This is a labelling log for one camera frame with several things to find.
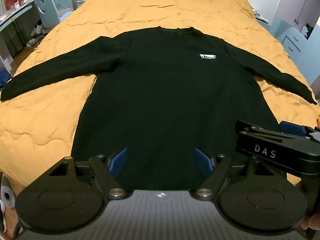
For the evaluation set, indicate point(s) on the black white clothes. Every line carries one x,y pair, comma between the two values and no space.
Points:
308,31

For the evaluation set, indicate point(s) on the small bedside clutter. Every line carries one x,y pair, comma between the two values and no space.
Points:
260,16

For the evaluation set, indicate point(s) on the light blue chair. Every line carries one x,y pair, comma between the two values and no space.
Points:
48,7

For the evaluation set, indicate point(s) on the blue cloth bundle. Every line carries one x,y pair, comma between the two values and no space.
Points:
4,77

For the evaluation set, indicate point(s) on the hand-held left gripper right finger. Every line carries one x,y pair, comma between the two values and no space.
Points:
203,161

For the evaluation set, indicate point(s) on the white sneakers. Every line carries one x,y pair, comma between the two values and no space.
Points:
37,28

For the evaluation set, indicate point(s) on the person's right hand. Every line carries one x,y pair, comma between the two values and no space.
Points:
304,223

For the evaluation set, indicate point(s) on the mustard yellow quilt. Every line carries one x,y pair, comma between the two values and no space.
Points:
160,7

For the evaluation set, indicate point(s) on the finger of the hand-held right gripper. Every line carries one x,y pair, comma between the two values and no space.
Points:
291,128

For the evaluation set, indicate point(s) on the black long-sleeved sweater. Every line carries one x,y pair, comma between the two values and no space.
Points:
160,92

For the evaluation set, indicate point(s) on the blue white cabinet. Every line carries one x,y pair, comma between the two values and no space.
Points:
295,2

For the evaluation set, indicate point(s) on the grey sneakers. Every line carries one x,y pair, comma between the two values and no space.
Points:
6,195

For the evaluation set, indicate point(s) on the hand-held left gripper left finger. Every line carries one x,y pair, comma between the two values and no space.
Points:
119,160

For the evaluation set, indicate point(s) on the light blue desk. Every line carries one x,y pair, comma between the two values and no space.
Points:
12,22

